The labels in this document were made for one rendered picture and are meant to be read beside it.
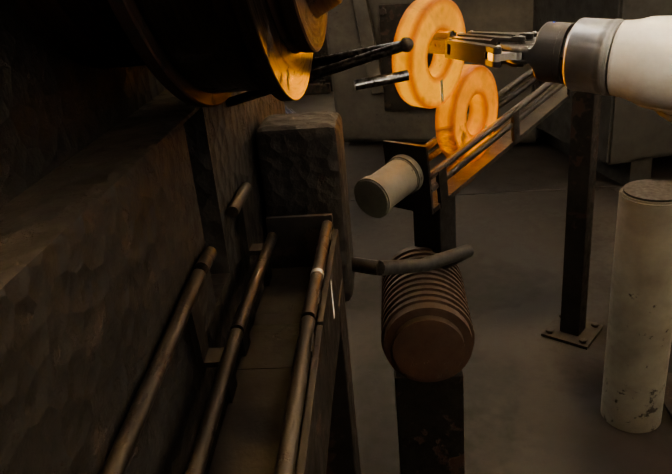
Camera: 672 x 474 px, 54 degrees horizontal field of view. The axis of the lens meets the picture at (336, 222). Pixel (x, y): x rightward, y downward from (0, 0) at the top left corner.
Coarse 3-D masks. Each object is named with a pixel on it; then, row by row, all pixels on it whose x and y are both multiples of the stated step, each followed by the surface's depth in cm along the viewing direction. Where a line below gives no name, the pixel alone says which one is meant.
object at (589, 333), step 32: (576, 96) 149; (576, 128) 151; (576, 160) 154; (576, 192) 157; (416, 224) 105; (448, 224) 105; (576, 224) 160; (576, 256) 163; (576, 288) 166; (576, 320) 169
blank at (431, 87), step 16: (416, 0) 92; (432, 0) 91; (448, 0) 94; (416, 16) 90; (432, 16) 91; (448, 16) 95; (400, 32) 90; (416, 32) 89; (432, 32) 92; (464, 32) 99; (416, 48) 90; (400, 64) 91; (416, 64) 91; (432, 64) 99; (448, 64) 98; (416, 80) 92; (432, 80) 95; (448, 80) 99; (400, 96) 95; (416, 96) 93; (432, 96) 96; (448, 96) 100
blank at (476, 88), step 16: (464, 64) 106; (464, 80) 102; (480, 80) 106; (464, 96) 103; (480, 96) 108; (496, 96) 111; (448, 112) 102; (464, 112) 104; (480, 112) 110; (496, 112) 112; (448, 128) 102; (464, 128) 105; (480, 128) 109; (448, 144) 104
